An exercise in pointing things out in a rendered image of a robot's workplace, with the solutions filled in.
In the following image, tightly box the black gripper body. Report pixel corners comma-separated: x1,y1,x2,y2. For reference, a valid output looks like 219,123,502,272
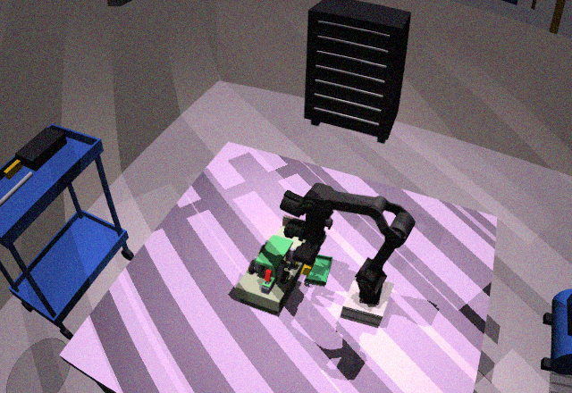
292,217,333,265

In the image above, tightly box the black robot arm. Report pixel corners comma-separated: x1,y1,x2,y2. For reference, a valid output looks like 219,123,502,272
280,183,415,305

